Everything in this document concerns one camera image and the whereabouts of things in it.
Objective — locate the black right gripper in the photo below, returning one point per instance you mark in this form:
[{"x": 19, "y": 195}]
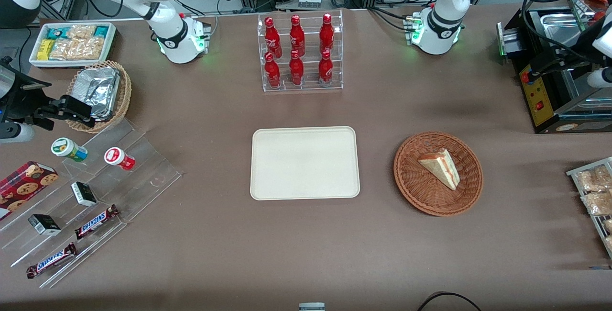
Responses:
[{"x": 23, "y": 94}]

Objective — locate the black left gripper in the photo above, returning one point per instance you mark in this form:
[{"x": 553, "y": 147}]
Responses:
[{"x": 560, "y": 57}]

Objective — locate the triangular sandwich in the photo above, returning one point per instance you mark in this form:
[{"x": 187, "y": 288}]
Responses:
[{"x": 442, "y": 167}]

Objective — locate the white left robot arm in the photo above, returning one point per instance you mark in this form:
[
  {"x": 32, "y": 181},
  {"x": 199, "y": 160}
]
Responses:
[{"x": 444, "y": 0}]

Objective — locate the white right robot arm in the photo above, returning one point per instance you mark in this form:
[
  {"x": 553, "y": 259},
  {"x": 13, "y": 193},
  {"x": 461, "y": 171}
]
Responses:
[{"x": 168, "y": 38}]

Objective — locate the light wicker basket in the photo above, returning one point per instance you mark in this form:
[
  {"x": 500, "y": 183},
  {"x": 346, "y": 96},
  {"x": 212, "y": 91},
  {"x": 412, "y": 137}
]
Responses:
[{"x": 125, "y": 91}]

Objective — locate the brown round wicker basket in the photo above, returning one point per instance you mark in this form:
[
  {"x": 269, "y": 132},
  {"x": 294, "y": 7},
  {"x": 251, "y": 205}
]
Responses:
[{"x": 420, "y": 191}]

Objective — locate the cream rectangular tray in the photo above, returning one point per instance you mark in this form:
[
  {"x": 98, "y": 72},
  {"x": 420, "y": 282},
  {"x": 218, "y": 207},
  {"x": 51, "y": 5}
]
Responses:
[{"x": 304, "y": 162}]

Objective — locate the steel food pan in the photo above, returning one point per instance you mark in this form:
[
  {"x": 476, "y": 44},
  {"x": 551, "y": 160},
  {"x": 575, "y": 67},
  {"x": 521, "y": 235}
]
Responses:
[{"x": 562, "y": 26}]

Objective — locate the green lid yogurt cup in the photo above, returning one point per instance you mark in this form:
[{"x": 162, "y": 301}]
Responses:
[{"x": 67, "y": 149}]

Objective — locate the silver foil packets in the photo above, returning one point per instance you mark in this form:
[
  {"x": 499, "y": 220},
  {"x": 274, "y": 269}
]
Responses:
[{"x": 98, "y": 91}]

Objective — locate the black hot food display machine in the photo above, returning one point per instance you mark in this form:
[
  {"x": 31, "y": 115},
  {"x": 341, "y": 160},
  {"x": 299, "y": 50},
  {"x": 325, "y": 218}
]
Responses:
[{"x": 542, "y": 105}]

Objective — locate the yellow snack pack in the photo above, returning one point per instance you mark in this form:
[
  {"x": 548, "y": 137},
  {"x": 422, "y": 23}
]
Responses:
[{"x": 45, "y": 49}]

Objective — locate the large clear cookie bag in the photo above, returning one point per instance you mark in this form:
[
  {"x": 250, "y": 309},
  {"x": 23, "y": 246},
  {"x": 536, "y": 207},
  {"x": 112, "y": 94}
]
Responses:
[{"x": 79, "y": 49}]

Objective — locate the red lid yogurt cup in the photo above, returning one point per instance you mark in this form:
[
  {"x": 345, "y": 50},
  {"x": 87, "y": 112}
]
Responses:
[{"x": 118, "y": 157}]

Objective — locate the teal snack pack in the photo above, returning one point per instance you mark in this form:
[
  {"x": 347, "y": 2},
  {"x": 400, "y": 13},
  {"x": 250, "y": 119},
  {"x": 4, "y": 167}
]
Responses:
[
  {"x": 101, "y": 31},
  {"x": 57, "y": 32}
]

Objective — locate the small clear cookie bag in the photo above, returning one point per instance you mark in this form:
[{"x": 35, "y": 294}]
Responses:
[{"x": 81, "y": 31}]

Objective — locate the white rectangular snack bin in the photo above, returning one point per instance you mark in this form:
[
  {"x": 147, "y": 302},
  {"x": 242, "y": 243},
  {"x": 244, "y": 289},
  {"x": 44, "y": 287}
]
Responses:
[{"x": 111, "y": 45}]

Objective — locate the red plaid cookie box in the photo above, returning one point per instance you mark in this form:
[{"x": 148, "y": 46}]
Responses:
[{"x": 26, "y": 185}]

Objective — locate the small black carton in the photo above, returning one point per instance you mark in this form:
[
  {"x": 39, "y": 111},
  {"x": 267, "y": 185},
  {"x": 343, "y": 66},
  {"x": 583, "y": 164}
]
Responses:
[
  {"x": 44, "y": 224},
  {"x": 83, "y": 194}
]

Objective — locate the clear acrylic stepped display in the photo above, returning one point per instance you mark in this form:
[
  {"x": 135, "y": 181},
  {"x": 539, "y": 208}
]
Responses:
[{"x": 143, "y": 162}]

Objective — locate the Snickers chocolate bar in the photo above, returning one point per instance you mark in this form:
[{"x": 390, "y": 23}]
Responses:
[
  {"x": 95, "y": 221},
  {"x": 51, "y": 260}
]

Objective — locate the clear bag of pastries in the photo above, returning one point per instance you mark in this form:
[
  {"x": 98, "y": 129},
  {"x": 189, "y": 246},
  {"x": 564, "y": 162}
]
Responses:
[
  {"x": 593, "y": 179},
  {"x": 608, "y": 226},
  {"x": 597, "y": 203}
]

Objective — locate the red cola bottle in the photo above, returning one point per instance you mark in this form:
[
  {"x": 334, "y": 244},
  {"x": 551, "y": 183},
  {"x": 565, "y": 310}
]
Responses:
[
  {"x": 325, "y": 68},
  {"x": 297, "y": 36},
  {"x": 272, "y": 71},
  {"x": 296, "y": 69},
  {"x": 272, "y": 38},
  {"x": 326, "y": 33}
]

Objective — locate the clear acrylic bottle rack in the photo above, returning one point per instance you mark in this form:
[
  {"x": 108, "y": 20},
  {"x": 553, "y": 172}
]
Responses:
[{"x": 311, "y": 83}]

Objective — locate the grey box at table edge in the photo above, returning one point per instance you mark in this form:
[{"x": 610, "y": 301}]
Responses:
[{"x": 311, "y": 307}]

